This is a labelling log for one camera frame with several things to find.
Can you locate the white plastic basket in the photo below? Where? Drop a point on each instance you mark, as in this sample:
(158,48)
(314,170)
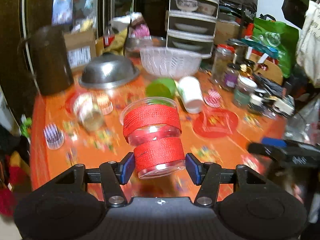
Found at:
(170,62)

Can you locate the clear cup with red tape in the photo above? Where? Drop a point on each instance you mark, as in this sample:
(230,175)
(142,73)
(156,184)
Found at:
(152,127)

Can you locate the tall clear empty jar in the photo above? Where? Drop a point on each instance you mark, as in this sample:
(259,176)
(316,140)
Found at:
(219,65)

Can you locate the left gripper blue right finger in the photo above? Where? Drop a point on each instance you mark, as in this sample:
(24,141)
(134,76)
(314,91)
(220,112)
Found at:
(207,176)

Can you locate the blue floral bowl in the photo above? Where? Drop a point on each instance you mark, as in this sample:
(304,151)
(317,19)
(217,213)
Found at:
(187,5)

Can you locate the green shopping bag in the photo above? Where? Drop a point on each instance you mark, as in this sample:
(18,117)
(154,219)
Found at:
(276,39)

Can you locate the dark brown pitcher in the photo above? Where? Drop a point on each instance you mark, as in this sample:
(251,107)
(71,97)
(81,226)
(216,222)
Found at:
(49,59)

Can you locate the purple polka dot cupcake liner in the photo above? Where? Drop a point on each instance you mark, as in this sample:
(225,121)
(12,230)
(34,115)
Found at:
(54,136)

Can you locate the glass jar red lid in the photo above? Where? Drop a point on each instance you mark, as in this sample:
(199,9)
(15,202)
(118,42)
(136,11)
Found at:
(225,49)

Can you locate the white tiered dish rack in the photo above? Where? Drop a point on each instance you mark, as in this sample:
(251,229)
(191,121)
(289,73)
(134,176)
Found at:
(192,31)

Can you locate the blue white snack bag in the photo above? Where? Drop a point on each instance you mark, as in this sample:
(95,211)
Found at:
(62,2)

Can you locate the white paper cup leaf pattern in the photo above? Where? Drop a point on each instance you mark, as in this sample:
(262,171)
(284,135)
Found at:
(190,93)

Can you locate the dark brown wardrobe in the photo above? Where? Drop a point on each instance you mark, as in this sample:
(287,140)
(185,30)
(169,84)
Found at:
(21,18)

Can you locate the clear cup with yellow tape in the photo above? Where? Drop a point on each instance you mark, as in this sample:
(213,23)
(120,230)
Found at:
(87,112)

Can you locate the white power adapter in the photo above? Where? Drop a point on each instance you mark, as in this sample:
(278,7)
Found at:
(284,106)

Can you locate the orange polka dot cupcake liner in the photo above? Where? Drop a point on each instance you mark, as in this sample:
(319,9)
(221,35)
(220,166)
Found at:
(104,102)

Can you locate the small jar black lid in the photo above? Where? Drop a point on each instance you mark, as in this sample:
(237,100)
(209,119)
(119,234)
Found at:
(230,76)

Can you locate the black toy car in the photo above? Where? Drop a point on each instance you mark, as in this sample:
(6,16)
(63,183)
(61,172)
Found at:
(256,105)

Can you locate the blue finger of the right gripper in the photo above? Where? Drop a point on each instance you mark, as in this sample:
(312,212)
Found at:
(268,147)

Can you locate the gripper body right handheld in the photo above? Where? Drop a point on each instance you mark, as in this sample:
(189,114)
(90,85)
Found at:
(300,154)

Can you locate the steel colander bowl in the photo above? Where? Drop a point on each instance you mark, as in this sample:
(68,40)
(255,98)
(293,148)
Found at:
(108,71)

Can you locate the cardboard box with label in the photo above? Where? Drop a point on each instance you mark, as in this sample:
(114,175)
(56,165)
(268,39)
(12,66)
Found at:
(80,48)

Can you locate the pink floral bowl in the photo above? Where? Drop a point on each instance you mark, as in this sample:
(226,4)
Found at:
(207,9)

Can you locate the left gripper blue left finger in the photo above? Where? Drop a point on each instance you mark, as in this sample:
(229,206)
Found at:
(114,174)

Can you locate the green plastic cup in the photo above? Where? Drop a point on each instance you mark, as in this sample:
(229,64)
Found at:
(162,87)

